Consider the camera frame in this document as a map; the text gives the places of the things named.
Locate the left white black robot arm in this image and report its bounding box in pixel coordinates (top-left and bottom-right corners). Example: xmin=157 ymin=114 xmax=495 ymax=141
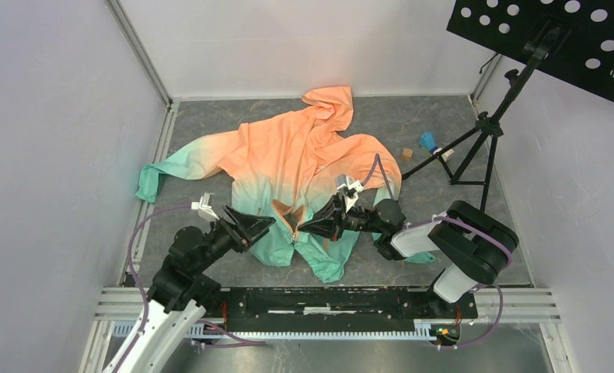
xmin=104 ymin=200 xmax=276 ymax=372

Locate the small wooden cube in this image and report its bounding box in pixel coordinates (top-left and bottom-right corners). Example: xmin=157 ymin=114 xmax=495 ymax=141
xmin=401 ymin=148 xmax=413 ymax=162

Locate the black tripod stand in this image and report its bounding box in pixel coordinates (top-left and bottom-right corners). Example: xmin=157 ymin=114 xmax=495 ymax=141
xmin=402 ymin=24 xmax=570 ymax=211

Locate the small white block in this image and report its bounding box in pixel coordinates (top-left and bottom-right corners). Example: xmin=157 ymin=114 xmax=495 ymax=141
xmin=434 ymin=148 xmax=455 ymax=162

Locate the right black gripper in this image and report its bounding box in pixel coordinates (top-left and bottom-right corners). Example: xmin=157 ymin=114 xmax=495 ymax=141
xmin=298 ymin=192 xmax=385 ymax=242

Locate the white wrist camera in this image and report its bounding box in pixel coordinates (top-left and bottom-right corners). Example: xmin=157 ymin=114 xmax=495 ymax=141
xmin=335 ymin=174 xmax=365 ymax=211
xmin=190 ymin=192 xmax=219 ymax=222

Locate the white slotted cable duct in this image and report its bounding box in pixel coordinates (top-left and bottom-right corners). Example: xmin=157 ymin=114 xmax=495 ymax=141
xmin=112 ymin=321 xmax=445 ymax=341

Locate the orange and mint hooded jacket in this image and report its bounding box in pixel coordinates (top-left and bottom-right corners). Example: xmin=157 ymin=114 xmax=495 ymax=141
xmin=136 ymin=86 xmax=402 ymax=283

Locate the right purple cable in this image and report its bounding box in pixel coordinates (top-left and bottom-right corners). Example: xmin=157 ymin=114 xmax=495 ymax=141
xmin=362 ymin=153 xmax=515 ymax=350

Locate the black perforated tray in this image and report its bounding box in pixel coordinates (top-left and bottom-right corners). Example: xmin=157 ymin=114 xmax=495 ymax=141
xmin=447 ymin=0 xmax=614 ymax=103

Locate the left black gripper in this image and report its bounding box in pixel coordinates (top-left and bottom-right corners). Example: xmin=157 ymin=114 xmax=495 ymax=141
xmin=193 ymin=203 xmax=276 ymax=274

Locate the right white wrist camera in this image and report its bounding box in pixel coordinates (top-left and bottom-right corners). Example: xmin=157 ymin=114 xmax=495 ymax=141
xmin=335 ymin=174 xmax=365 ymax=211

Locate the purple cable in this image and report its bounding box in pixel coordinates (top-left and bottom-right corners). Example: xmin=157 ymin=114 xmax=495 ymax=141
xmin=111 ymin=204 xmax=268 ymax=373
xmin=362 ymin=153 xmax=515 ymax=350

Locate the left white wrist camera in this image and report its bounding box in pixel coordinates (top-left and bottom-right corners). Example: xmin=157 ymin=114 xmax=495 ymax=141
xmin=190 ymin=192 xmax=219 ymax=222

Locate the blue block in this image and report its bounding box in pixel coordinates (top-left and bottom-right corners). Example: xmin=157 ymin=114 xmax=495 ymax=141
xmin=419 ymin=132 xmax=438 ymax=154

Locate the aluminium frame rail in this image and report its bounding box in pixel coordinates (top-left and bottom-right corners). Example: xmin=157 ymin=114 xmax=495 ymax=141
xmin=94 ymin=288 xmax=562 ymax=324

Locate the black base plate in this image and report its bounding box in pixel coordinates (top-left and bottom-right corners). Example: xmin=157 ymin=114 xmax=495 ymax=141
xmin=205 ymin=286 xmax=478 ymax=333

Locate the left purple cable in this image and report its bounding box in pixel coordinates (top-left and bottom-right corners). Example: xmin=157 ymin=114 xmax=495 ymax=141
xmin=111 ymin=204 xmax=268 ymax=373

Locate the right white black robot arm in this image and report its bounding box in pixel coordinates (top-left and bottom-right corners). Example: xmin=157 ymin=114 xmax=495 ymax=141
xmin=298 ymin=194 xmax=519 ymax=317

